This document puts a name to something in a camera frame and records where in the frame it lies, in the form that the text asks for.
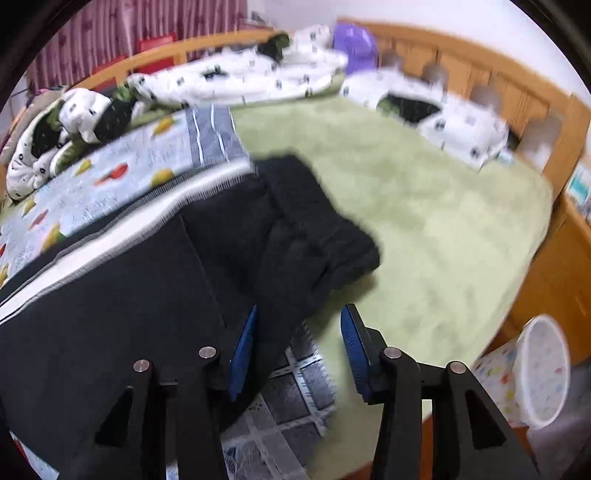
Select white printed quilt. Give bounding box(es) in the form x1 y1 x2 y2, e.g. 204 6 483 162
7 25 352 199

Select wooden bed frame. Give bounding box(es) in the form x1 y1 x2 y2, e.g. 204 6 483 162
0 18 591 342

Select purple cushion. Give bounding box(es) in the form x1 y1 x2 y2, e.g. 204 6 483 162
332 23 380 75

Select white printed pillow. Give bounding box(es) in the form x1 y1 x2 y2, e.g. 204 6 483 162
342 69 511 171

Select white wastebasket with printed liner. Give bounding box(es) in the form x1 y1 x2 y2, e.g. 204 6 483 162
475 314 573 430

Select green fuzzy blanket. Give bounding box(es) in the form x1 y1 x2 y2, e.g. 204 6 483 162
231 97 555 480

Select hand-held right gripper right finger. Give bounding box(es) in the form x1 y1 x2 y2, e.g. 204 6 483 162
339 304 541 480

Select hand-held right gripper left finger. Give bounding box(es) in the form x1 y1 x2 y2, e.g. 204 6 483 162
60 305 259 480

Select red chair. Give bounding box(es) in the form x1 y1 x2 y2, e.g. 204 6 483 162
137 37 183 68

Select fruit print light blue blanket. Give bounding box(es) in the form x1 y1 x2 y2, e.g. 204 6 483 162
0 104 340 480

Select black pants with white stripes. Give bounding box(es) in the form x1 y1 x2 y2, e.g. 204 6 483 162
0 154 382 480

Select pink striped curtain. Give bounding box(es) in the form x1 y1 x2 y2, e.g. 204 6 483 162
28 0 250 93

